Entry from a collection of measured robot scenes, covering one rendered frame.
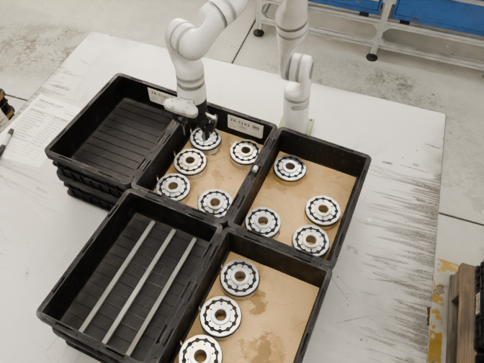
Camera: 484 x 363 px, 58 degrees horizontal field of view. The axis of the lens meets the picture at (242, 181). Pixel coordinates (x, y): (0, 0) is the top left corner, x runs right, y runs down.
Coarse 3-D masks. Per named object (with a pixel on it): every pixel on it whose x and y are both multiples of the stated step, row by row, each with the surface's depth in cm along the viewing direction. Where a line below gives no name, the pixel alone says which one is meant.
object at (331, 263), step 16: (288, 128) 136; (272, 144) 134; (336, 144) 132; (368, 160) 129; (256, 176) 124; (240, 208) 118; (352, 208) 119; (272, 240) 112; (304, 256) 110; (336, 256) 111
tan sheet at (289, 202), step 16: (304, 160) 141; (272, 176) 137; (320, 176) 137; (336, 176) 138; (352, 176) 138; (272, 192) 133; (288, 192) 134; (304, 192) 134; (320, 192) 134; (336, 192) 134; (272, 208) 130; (288, 208) 130; (304, 208) 130; (288, 224) 127; (304, 224) 127; (288, 240) 124
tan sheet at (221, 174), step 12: (228, 144) 145; (216, 156) 141; (228, 156) 142; (216, 168) 139; (228, 168) 139; (192, 180) 136; (204, 180) 136; (216, 180) 136; (228, 180) 136; (240, 180) 136; (192, 192) 133; (228, 192) 133; (192, 204) 130
